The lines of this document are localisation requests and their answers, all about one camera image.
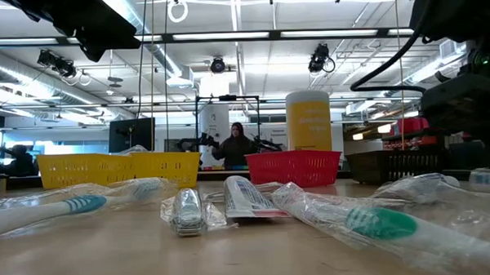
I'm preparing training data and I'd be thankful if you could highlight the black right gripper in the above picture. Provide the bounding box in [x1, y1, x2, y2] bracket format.
[418, 72, 490, 149]

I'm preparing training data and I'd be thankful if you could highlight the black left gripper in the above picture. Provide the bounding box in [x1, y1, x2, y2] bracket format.
[2, 0, 143, 66]

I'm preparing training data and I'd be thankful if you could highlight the white toothpaste tube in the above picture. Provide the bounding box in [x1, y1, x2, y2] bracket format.
[371, 171, 461, 207]
[250, 180, 287, 195]
[223, 173, 292, 220]
[468, 167, 490, 188]

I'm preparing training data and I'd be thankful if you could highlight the large yellow plastic basket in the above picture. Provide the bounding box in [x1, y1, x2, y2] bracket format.
[36, 151, 136, 190]

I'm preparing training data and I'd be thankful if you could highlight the green toothbrush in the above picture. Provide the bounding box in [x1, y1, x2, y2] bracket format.
[270, 175, 490, 275]

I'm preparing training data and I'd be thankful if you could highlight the blue toothbrush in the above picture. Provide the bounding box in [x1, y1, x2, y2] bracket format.
[0, 175, 180, 240]

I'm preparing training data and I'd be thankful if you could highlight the black plastic basket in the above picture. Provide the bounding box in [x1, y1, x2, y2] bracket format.
[345, 148, 448, 187]

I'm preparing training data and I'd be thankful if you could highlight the black monitor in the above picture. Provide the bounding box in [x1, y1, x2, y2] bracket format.
[107, 117, 157, 154]

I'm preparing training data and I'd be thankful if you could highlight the person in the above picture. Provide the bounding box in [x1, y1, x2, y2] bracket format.
[210, 121, 260, 171]
[0, 143, 38, 179]

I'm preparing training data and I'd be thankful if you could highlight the small yellow plastic basket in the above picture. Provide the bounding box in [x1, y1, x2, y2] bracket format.
[130, 149, 203, 190]

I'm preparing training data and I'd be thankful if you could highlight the yellow white wipes canister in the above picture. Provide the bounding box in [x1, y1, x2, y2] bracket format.
[284, 89, 333, 153]

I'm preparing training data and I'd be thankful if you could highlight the black overhead light bar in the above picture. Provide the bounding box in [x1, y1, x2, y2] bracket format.
[0, 23, 415, 51]

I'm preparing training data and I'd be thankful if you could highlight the red plastic basket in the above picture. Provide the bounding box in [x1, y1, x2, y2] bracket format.
[245, 148, 344, 190]

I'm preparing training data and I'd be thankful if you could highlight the silver packet in clear wrap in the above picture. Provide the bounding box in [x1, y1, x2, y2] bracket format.
[159, 186, 229, 238]

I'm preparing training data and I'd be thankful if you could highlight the black overhead camera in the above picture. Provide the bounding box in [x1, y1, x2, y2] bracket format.
[36, 48, 77, 79]
[209, 55, 226, 74]
[306, 43, 336, 75]

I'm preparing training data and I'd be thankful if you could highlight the black hanging cable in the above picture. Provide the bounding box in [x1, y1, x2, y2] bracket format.
[132, 0, 152, 118]
[161, 0, 175, 152]

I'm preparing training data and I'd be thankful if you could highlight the white hanging ring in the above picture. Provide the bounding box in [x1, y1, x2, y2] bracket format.
[167, 0, 189, 24]

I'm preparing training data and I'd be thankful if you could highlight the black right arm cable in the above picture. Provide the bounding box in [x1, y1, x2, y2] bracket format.
[346, 24, 429, 97]

